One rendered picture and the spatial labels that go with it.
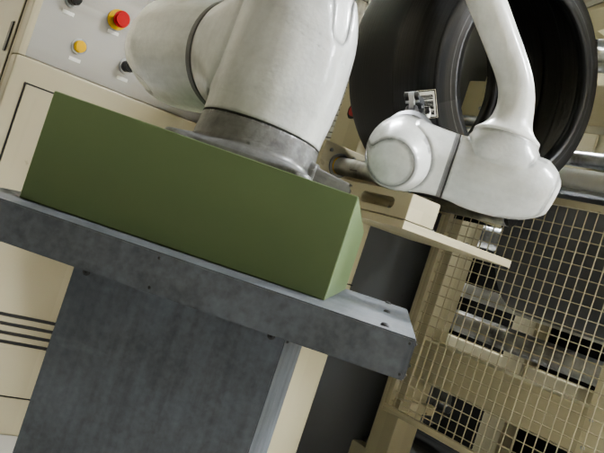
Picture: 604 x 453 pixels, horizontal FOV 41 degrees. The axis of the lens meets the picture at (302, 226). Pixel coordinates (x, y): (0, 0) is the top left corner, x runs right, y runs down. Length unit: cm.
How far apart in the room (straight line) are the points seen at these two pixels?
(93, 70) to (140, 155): 126
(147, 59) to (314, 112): 29
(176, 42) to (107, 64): 105
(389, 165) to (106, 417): 53
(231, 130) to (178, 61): 18
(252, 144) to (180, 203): 13
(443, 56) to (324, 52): 78
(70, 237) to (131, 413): 23
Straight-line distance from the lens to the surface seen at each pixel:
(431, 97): 173
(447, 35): 174
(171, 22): 112
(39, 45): 209
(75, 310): 93
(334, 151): 203
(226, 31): 102
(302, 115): 96
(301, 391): 217
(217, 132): 95
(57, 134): 91
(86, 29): 213
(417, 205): 176
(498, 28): 130
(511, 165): 122
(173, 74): 111
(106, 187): 89
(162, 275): 77
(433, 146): 121
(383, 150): 118
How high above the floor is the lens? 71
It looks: 1 degrees up
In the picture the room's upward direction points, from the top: 18 degrees clockwise
